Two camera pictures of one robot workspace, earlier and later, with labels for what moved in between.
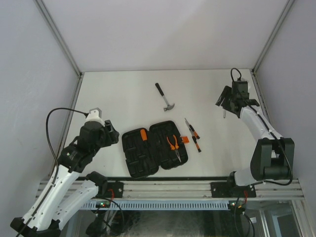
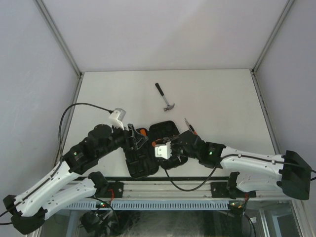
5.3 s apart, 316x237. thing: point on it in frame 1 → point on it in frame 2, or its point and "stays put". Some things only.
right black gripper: x=227 y=93 → x=174 y=139
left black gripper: x=112 y=135 → x=130 y=138
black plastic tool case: x=146 y=150 stays put
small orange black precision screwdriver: x=194 y=133 stays put
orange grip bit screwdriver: x=143 y=135 stays put
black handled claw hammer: x=169 y=107 stays put
